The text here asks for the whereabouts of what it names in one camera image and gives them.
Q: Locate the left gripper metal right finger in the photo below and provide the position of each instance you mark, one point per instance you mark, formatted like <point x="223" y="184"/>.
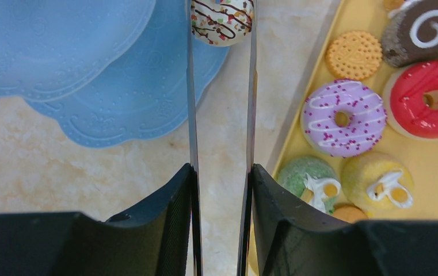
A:
<point x="318" y="243"/>

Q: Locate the yellow cream puff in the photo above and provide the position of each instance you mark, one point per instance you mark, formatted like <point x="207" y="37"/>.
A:
<point x="377" y="183"/>

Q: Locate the round orange biscuit top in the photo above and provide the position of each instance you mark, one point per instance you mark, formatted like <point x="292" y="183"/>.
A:
<point x="356" y="55"/>

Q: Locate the purple sprinkled donut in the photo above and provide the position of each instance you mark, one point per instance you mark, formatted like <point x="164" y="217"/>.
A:
<point x="343" y="118"/>

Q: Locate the green cream puff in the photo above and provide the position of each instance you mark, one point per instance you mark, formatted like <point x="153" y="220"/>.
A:
<point x="312" y="180"/>

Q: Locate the blue three-tier cake stand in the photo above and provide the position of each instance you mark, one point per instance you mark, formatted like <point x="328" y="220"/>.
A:
<point x="89" y="68"/>

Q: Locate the round orange biscuit lower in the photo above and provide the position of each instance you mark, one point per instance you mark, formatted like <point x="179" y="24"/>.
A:
<point x="349" y="213"/>

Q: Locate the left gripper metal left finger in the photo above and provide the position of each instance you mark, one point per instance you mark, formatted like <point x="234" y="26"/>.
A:
<point x="148" y="238"/>

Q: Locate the chocolate swirl roll cake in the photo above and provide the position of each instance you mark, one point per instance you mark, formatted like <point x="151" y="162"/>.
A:
<point x="412" y="33"/>

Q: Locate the chocolate drizzle sprinkle donut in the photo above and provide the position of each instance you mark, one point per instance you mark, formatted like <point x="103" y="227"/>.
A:
<point x="222" y="23"/>

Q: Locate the red frosted donut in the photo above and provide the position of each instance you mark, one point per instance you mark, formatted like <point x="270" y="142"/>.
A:
<point x="410" y="98"/>

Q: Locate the yellow serving tray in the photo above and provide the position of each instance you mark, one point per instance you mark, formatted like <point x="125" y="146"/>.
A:
<point x="424" y="171"/>

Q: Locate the round orange biscuit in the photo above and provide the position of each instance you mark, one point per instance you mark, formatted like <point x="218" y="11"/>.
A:
<point x="349" y="213"/>
<point x="356" y="55"/>

